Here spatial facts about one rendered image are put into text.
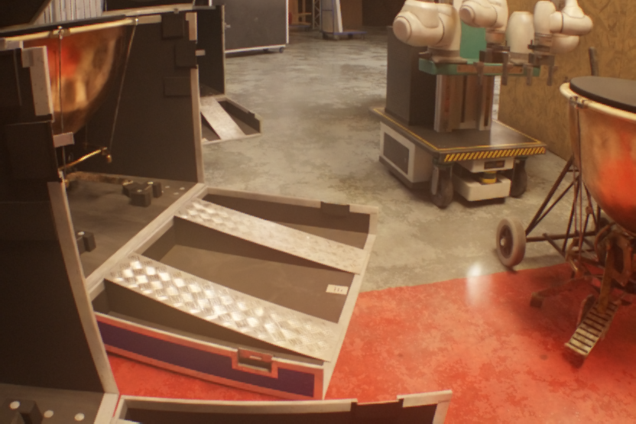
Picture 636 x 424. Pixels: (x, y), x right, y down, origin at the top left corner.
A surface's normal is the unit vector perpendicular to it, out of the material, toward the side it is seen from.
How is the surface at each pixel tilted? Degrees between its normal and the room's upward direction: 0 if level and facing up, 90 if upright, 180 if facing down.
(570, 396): 0
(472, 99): 90
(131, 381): 0
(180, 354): 90
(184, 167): 90
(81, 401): 0
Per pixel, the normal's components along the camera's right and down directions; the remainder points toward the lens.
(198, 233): -0.23, 0.36
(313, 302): 0.03, -0.93
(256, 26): 0.61, 0.29
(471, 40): 0.26, 0.36
